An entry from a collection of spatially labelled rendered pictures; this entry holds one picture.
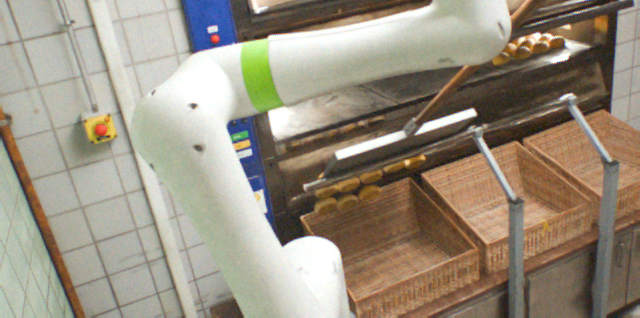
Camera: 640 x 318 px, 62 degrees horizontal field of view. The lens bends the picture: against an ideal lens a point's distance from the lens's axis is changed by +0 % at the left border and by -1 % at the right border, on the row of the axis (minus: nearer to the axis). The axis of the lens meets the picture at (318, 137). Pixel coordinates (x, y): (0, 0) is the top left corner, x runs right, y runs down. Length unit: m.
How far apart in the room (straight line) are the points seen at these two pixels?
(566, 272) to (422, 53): 1.88
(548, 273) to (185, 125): 2.00
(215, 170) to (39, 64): 1.29
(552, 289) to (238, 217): 1.96
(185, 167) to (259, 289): 0.22
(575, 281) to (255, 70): 2.06
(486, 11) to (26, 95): 1.55
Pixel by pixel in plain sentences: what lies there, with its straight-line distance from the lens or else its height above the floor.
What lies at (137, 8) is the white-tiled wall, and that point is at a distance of 1.94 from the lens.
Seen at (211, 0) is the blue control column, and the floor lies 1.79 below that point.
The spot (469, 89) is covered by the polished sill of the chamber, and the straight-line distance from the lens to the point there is 2.56.
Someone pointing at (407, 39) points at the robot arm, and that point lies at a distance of 0.81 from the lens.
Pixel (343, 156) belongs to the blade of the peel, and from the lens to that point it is 1.73.
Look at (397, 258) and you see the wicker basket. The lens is 2.42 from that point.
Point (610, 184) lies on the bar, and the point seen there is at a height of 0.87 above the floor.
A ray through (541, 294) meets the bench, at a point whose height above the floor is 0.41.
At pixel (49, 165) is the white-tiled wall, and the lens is 2.06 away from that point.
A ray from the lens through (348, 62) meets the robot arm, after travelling 0.82.
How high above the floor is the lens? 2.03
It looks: 23 degrees down
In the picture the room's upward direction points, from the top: 9 degrees counter-clockwise
